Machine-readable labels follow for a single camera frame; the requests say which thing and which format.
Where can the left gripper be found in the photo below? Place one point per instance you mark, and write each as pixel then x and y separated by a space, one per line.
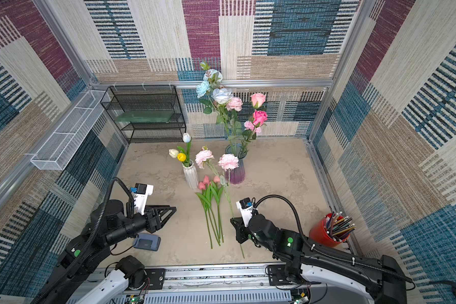
pixel 153 220

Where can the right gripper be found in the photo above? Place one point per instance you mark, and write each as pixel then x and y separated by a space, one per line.
pixel 238 230

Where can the pink tulip picked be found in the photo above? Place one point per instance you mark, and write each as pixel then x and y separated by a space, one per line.
pixel 207 180
pixel 206 206
pixel 211 214

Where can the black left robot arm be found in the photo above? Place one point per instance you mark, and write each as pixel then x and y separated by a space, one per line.
pixel 109 225

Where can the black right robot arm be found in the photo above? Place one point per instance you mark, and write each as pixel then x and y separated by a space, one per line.
pixel 380 280

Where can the white ribbed vase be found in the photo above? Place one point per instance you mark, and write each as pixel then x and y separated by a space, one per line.
pixel 191 175

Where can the blue grey small device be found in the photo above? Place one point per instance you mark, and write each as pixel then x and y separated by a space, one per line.
pixel 146 241

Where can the yellow tulip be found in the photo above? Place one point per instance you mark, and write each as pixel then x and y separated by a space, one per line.
pixel 182 157

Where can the pale white tulip back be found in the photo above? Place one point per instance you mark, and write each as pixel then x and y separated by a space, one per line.
pixel 187 140

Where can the red pencil cup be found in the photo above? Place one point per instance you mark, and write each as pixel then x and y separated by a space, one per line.
pixel 332 230

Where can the green pad on shelf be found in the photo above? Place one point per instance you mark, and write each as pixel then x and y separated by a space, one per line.
pixel 145 116

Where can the black mesh shelf rack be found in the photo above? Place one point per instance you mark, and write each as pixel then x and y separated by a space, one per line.
pixel 120 99

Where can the rose bouquet with leaves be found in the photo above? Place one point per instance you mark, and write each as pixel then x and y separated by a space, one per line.
pixel 220 100

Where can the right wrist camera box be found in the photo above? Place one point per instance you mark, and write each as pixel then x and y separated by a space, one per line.
pixel 247 210

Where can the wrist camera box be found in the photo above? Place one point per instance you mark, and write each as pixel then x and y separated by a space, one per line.
pixel 247 210
pixel 140 193

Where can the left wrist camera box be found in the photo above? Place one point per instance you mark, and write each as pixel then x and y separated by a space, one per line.
pixel 140 193

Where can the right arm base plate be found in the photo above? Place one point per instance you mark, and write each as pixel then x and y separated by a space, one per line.
pixel 282 275

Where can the aluminium front rail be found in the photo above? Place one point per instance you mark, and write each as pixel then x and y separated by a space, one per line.
pixel 222 283

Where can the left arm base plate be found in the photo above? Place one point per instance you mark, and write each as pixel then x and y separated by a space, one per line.
pixel 154 279

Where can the white mesh wall basket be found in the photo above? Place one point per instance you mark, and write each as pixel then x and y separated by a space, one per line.
pixel 63 143

